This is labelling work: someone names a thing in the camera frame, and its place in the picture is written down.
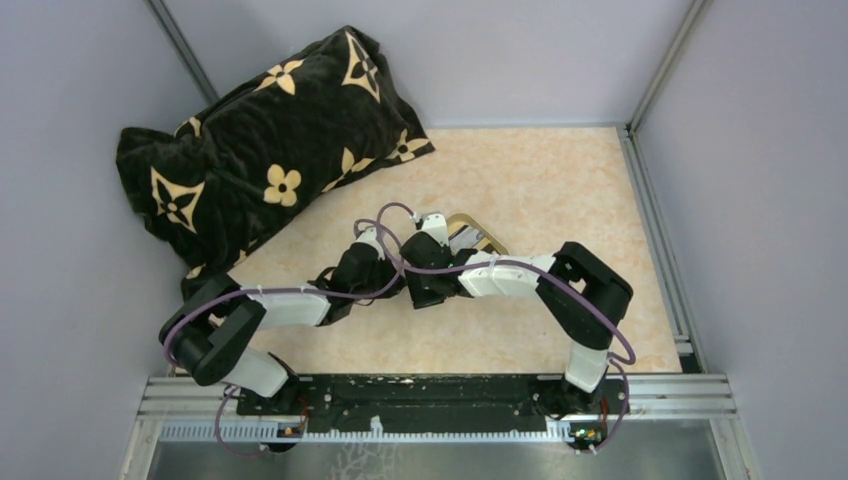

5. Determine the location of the beige oval card holder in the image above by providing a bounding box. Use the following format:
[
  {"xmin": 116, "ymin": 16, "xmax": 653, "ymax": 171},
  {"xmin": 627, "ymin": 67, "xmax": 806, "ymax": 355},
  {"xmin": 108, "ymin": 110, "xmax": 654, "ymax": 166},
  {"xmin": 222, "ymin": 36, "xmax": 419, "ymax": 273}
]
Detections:
[{"xmin": 447, "ymin": 213, "xmax": 509, "ymax": 255}]

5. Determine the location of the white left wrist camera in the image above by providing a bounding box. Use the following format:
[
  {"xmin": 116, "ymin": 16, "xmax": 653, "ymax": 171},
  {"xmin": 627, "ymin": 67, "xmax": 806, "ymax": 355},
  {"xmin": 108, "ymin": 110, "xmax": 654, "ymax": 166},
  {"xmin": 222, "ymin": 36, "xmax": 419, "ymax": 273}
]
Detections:
[{"xmin": 355, "ymin": 226, "xmax": 385, "ymax": 260}]

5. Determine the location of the black floral pillow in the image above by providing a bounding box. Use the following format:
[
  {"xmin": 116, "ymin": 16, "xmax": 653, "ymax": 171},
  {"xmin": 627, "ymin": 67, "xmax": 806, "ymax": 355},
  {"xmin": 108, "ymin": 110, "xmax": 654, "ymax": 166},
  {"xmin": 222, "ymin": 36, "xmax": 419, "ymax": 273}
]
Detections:
[{"xmin": 116, "ymin": 26, "xmax": 434, "ymax": 297}]

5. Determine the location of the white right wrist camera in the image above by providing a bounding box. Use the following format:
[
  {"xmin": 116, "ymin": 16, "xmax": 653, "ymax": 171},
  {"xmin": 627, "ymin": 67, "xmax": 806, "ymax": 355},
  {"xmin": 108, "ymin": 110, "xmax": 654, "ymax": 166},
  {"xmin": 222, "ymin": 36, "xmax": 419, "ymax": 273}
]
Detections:
[{"xmin": 415, "ymin": 212, "xmax": 449, "ymax": 246}]

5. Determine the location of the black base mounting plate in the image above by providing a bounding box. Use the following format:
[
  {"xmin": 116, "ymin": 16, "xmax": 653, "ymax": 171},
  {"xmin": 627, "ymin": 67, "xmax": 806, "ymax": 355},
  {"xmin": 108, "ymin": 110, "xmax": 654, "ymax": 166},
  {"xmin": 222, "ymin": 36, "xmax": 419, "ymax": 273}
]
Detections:
[{"xmin": 236, "ymin": 374, "xmax": 625, "ymax": 438}]

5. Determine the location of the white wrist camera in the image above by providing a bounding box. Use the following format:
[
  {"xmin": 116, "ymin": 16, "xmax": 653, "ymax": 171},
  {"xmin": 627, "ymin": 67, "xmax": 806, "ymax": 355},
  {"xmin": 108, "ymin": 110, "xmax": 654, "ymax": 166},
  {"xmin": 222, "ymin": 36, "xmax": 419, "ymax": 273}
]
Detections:
[
  {"xmin": 415, "ymin": 212, "xmax": 449, "ymax": 246},
  {"xmin": 355, "ymin": 226, "xmax": 385, "ymax": 260}
]

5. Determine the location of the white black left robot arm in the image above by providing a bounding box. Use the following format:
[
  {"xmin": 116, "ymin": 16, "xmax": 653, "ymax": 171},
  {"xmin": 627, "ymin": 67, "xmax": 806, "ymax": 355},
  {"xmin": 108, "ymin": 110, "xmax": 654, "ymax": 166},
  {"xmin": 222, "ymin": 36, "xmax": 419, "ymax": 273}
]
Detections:
[{"xmin": 159, "ymin": 241, "xmax": 406, "ymax": 398}]

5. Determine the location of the aluminium frame rail front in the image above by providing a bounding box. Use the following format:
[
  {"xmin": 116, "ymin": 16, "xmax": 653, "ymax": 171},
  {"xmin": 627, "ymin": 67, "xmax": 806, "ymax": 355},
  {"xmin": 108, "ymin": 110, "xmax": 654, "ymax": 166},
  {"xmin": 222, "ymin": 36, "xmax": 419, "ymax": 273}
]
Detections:
[{"xmin": 138, "ymin": 374, "xmax": 737, "ymax": 444}]

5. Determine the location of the aluminium right side rail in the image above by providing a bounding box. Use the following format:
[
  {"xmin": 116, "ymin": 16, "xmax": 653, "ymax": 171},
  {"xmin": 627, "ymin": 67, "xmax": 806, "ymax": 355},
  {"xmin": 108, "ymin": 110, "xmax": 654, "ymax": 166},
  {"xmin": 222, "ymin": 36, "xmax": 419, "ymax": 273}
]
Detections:
[{"xmin": 616, "ymin": 124, "xmax": 705, "ymax": 374}]

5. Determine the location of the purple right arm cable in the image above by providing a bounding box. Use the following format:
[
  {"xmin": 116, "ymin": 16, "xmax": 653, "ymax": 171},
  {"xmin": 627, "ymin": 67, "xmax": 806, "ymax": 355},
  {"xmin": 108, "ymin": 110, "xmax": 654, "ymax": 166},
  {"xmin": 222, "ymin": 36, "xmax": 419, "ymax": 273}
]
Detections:
[{"xmin": 376, "ymin": 202, "xmax": 637, "ymax": 455}]

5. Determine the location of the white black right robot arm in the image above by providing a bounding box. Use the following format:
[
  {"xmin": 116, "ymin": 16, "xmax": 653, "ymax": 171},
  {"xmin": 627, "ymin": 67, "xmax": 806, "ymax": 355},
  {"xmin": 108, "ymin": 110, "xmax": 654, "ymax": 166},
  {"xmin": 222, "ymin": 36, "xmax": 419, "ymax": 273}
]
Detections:
[{"xmin": 400, "ymin": 232, "xmax": 634, "ymax": 395}]

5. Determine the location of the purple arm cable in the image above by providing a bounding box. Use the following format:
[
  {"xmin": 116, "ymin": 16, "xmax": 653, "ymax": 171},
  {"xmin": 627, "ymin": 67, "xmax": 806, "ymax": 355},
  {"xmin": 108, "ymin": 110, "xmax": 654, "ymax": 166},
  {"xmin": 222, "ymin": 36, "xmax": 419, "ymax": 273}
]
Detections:
[
  {"xmin": 162, "ymin": 218, "xmax": 415, "ymax": 460},
  {"xmin": 376, "ymin": 202, "xmax": 637, "ymax": 455}
]

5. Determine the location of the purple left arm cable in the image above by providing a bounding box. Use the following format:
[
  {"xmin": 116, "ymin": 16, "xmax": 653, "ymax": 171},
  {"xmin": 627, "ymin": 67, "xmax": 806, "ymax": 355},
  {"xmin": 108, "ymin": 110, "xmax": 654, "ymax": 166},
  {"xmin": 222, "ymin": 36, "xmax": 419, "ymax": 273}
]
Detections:
[{"xmin": 162, "ymin": 218, "xmax": 415, "ymax": 460}]

